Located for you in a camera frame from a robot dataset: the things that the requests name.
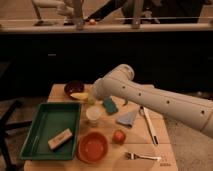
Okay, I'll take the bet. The blue folded cloth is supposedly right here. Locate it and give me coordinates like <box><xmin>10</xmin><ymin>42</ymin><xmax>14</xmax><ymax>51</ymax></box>
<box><xmin>116</xmin><ymin>109</ymin><xmax>139</xmax><ymax>128</ymax></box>

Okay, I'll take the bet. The red tomato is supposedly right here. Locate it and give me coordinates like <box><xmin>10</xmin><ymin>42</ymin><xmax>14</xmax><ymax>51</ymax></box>
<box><xmin>113</xmin><ymin>130</ymin><xmax>126</xmax><ymax>144</ymax></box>

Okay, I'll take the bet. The yellow banana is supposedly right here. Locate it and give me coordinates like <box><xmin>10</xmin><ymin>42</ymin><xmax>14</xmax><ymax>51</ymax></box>
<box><xmin>70</xmin><ymin>93</ymin><xmax>89</xmax><ymax>100</ymax></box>

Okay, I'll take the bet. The white handled utensil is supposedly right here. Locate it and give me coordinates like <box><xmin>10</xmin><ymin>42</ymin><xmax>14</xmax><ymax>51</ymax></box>
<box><xmin>140</xmin><ymin>106</ymin><xmax>159</xmax><ymax>146</ymax></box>

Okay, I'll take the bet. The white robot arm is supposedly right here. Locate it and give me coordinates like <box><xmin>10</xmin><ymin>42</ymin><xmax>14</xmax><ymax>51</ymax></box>
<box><xmin>91</xmin><ymin>64</ymin><xmax>213</xmax><ymax>138</ymax></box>

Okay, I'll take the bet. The white cup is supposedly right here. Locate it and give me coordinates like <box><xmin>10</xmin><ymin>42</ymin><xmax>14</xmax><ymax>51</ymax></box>
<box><xmin>86</xmin><ymin>106</ymin><xmax>101</xmax><ymax>124</ymax></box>

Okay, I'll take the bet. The red bowl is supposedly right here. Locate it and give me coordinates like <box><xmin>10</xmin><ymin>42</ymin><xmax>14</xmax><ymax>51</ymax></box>
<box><xmin>77</xmin><ymin>132</ymin><xmax>108</xmax><ymax>164</ymax></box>

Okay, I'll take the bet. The teal sponge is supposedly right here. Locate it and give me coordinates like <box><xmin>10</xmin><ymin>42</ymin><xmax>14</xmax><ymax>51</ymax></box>
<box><xmin>102</xmin><ymin>98</ymin><xmax>118</xmax><ymax>115</ymax></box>

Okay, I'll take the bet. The dark maroon bowl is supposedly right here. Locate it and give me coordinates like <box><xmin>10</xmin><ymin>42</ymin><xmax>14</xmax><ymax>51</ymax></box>
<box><xmin>64</xmin><ymin>80</ymin><xmax>84</xmax><ymax>96</ymax></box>

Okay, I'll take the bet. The wooden block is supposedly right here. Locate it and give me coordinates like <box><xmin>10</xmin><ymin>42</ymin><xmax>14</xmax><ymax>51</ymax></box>
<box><xmin>48</xmin><ymin>129</ymin><xmax>73</xmax><ymax>150</ymax></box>

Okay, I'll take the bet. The black office chair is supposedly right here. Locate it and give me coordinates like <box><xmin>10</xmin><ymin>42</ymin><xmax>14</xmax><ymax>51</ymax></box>
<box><xmin>0</xmin><ymin>100</ymin><xmax>31</xmax><ymax>171</ymax></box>

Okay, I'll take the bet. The silver fork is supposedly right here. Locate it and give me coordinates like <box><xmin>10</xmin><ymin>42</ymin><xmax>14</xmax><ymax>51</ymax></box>
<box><xmin>124</xmin><ymin>152</ymin><xmax>162</xmax><ymax>161</ymax></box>

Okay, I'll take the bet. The green plastic tray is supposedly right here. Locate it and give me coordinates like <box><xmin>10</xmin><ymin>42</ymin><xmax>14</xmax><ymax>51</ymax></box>
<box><xmin>20</xmin><ymin>102</ymin><xmax>81</xmax><ymax>160</ymax></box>

